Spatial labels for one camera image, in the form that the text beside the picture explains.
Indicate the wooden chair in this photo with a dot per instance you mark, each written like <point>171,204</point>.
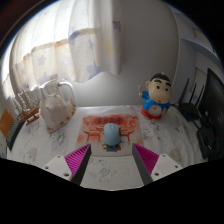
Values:
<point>6,121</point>

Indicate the black monitor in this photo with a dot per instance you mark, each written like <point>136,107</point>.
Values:
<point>213,113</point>

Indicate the black router with antennas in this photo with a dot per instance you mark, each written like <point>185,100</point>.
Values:
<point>189,108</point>

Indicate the white star-print curtain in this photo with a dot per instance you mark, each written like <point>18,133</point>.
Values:
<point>66,43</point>

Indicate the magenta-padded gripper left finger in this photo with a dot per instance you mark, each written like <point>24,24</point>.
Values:
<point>60,165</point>

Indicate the white wall shelf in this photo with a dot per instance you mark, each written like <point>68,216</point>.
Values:
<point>200,45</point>

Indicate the wooden model sailing ship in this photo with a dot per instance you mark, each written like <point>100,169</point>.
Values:
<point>29,115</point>

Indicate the red printed mouse pad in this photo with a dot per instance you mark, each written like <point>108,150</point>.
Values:
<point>91,133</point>

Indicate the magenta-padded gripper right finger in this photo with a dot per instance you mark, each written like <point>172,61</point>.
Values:
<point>164,165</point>

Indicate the light blue computer mouse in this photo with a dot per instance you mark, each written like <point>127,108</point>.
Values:
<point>112,134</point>

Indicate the cartoon boy figurine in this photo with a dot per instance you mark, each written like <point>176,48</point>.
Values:
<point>156,96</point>

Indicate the large white conch shell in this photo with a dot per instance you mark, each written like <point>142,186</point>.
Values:
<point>56,111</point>

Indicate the white printed tablecloth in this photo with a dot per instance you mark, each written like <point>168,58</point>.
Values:
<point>166,136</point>

